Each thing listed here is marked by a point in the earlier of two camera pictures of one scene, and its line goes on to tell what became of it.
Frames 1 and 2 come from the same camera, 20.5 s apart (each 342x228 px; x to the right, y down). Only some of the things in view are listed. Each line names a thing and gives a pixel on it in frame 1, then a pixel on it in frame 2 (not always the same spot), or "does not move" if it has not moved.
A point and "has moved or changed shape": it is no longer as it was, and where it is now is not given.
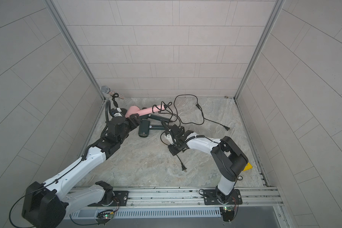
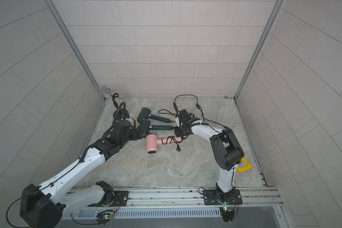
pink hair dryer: [135, 109] → [152, 141]
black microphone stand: [115, 95] does not move
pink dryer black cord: [166, 106] has moved or changed shape
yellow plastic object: [248, 166] does not move
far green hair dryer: [150, 116] does not move
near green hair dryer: [144, 128] does not move
